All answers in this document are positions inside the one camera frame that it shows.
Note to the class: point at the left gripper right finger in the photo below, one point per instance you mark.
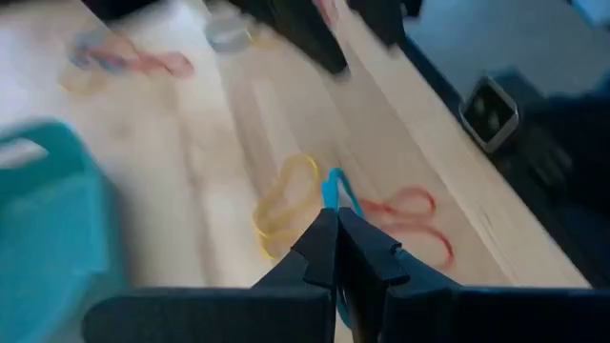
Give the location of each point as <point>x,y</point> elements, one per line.
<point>453,314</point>

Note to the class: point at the red rubber band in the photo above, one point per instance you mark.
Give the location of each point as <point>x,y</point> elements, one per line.
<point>448,250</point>
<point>171,64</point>

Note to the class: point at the yellow rubber band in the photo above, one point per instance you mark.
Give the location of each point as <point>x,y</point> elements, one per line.
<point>313,164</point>

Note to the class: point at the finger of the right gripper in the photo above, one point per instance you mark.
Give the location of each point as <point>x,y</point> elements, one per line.
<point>376,19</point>
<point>290,28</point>

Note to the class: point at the teal plastic basket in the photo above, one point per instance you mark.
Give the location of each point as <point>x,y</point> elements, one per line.
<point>57,228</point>

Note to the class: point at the silver square camera box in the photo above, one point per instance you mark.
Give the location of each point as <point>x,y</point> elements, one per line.
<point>488,114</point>

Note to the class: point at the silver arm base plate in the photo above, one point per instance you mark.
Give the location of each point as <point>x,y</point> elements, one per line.
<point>228,33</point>

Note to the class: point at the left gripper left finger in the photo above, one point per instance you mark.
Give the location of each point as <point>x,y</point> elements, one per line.
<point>214,314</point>

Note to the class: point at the blue rubber band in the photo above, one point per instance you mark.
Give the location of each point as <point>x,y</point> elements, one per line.
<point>330,190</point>
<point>78,57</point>

